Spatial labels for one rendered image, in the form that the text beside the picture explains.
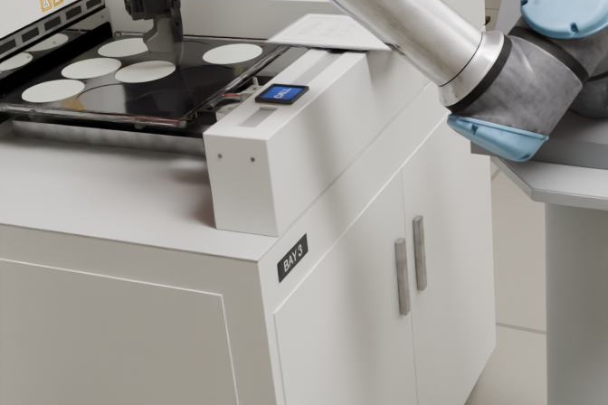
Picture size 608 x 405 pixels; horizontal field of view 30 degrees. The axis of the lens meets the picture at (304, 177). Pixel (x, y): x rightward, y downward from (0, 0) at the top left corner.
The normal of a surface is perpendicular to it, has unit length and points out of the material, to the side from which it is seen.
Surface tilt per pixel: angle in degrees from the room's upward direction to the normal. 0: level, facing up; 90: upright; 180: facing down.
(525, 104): 74
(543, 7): 39
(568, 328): 90
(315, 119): 90
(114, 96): 0
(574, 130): 46
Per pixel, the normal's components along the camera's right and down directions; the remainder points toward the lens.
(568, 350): -0.73, 0.35
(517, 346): -0.10, -0.90
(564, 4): -0.33, -0.44
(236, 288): -0.43, 0.42
